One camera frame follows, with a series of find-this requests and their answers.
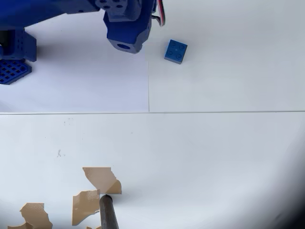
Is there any blue lego brick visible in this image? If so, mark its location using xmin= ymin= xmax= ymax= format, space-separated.
xmin=163 ymin=39 xmax=188 ymax=65

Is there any beige tape piece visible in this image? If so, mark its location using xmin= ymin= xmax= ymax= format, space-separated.
xmin=72 ymin=189 xmax=101 ymax=226
xmin=19 ymin=202 xmax=53 ymax=229
xmin=82 ymin=167 xmax=122 ymax=195

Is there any dark metal rod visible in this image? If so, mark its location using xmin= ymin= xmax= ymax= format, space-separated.
xmin=99 ymin=194 xmax=120 ymax=229

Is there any red white black servo cable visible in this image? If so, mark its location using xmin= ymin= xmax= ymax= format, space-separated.
xmin=151 ymin=0 xmax=167 ymax=27

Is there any blue grid base plate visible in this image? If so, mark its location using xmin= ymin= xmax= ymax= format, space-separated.
xmin=0 ymin=58 xmax=33 ymax=85

